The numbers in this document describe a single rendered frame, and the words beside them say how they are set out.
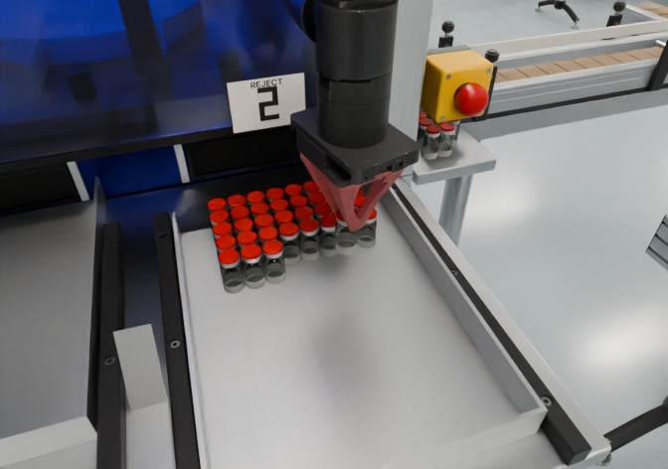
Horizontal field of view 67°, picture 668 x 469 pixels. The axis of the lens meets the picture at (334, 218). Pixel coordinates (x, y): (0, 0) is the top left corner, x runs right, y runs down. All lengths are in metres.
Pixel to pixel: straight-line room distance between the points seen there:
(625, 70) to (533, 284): 1.02
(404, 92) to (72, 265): 0.43
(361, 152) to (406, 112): 0.27
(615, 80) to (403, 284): 0.61
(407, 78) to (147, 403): 0.44
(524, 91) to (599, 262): 1.26
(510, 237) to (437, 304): 1.52
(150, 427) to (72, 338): 0.13
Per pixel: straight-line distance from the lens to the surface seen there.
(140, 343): 0.46
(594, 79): 0.98
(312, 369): 0.47
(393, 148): 0.39
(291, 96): 0.58
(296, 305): 0.52
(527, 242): 2.04
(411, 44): 0.61
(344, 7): 0.35
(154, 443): 0.46
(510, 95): 0.88
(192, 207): 0.67
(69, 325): 0.57
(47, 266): 0.64
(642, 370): 1.78
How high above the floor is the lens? 1.27
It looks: 39 degrees down
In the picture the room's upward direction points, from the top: straight up
